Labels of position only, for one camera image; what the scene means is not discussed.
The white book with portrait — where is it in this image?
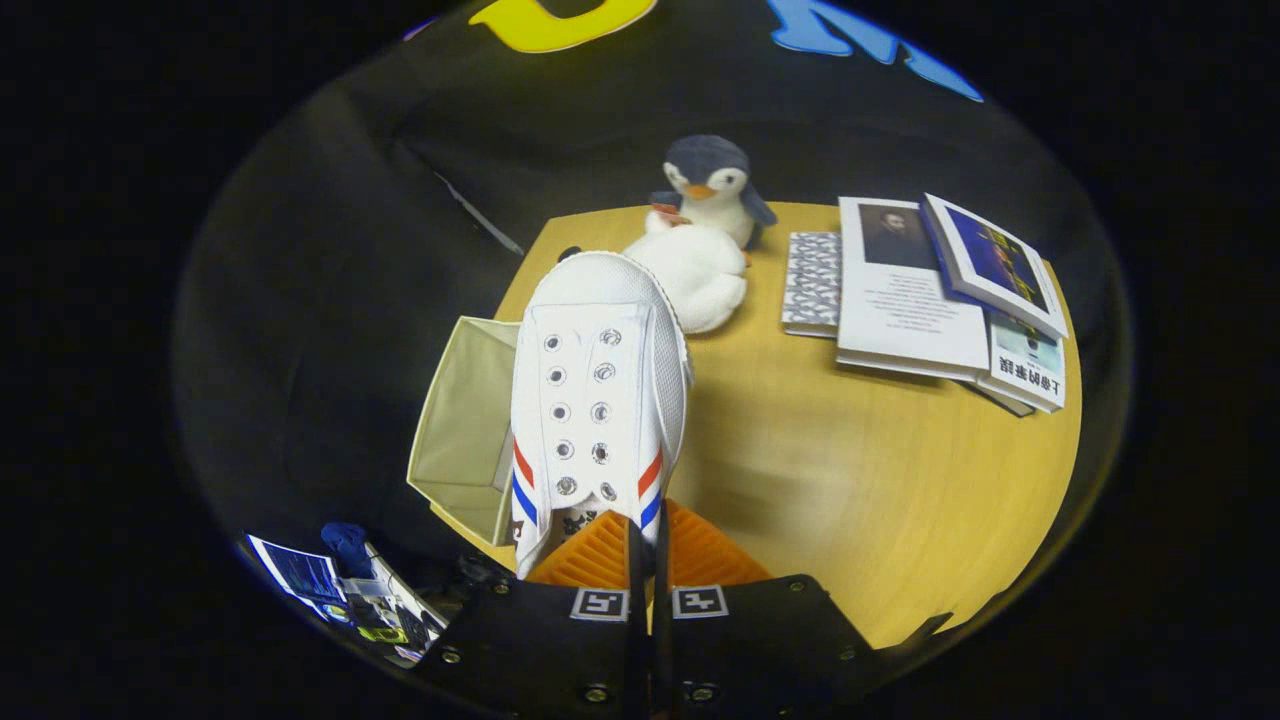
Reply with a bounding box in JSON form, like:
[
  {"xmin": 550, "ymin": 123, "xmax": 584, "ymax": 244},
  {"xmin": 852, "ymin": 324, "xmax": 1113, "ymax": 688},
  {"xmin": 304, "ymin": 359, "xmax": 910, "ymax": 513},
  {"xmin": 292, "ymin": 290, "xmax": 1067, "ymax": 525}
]
[{"xmin": 836, "ymin": 196, "xmax": 991, "ymax": 383}]

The grey fabric storage box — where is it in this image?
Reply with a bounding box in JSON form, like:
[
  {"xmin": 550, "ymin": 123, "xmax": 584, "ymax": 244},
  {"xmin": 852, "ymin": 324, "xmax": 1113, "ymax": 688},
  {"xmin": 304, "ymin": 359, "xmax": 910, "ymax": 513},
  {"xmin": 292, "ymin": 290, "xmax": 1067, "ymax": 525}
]
[{"xmin": 406, "ymin": 316, "xmax": 523, "ymax": 548}]

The penguin plush toy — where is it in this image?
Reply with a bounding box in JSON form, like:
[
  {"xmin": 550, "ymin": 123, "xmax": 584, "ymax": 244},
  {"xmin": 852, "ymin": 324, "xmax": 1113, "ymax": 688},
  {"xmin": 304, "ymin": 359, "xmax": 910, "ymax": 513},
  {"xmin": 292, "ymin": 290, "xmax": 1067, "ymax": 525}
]
[{"xmin": 650, "ymin": 135, "xmax": 779, "ymax": 251}]

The grey patterned book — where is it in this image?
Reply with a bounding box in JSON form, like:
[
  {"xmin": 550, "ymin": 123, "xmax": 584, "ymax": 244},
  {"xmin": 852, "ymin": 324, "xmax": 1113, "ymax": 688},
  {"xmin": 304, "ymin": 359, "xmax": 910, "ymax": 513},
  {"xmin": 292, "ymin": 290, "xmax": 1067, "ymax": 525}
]
[{"xmin": 781, "ymin": 231, "xmax": 843, "ymax": 339}]

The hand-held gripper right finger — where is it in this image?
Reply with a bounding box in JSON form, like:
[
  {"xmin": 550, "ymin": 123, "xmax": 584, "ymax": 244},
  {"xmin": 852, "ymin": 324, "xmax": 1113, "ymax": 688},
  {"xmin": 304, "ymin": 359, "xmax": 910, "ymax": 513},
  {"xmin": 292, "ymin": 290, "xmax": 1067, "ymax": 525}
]
[{"xmin": 652, "ymin": 500, "xmax": 881, "ymax": 720}]

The teal cover book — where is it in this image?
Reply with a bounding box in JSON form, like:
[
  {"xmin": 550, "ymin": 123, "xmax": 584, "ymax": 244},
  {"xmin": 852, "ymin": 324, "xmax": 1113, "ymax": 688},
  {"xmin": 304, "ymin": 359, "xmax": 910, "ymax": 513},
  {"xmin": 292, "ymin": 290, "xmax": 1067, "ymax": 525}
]
[{"xmin": 985, "ymin": 312, "xmax": 1067, "ymax": 413}]

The white round plush toy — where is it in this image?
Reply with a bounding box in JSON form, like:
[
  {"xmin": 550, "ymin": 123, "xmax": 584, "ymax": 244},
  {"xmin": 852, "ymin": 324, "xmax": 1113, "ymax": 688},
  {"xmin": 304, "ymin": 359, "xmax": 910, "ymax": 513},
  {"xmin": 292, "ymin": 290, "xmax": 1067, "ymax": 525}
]
[{"xmin": 622, "ymin": 222, "xmax": 749, "ymax": 335}]

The blue cover book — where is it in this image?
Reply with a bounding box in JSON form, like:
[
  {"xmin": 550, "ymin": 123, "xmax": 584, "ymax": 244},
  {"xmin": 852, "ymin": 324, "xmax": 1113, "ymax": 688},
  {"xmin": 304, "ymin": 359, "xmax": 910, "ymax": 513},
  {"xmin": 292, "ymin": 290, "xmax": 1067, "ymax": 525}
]
[{"xmin": 920, "ymin": 193, "xmax": 1071, "ymax": 341}]

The blue cloth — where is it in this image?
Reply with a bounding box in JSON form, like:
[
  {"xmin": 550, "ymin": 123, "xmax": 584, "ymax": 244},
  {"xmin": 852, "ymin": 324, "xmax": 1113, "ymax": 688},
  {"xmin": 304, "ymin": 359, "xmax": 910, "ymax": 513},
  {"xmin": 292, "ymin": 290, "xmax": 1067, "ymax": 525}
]
[{"xmin": 320, "ymin": 520, "xmax": 373, "ymax": 579}]

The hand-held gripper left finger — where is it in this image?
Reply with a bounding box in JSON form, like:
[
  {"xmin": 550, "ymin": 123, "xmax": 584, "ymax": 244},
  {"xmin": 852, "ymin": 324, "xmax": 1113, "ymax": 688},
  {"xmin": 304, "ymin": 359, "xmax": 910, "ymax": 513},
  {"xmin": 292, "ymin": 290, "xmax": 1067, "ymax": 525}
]
[{"xmin": 415, "ymin": 510, "xmax": 646, "ymax": 720}]

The white striped canvas shoe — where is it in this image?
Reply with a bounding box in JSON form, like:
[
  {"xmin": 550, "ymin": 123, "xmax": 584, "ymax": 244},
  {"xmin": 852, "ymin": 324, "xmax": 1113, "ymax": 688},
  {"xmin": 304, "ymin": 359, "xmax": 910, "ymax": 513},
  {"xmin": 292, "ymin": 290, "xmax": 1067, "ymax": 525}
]
[{"xmin": 508, "ymin": 250, "xmax": 696, "ymax": 581}]

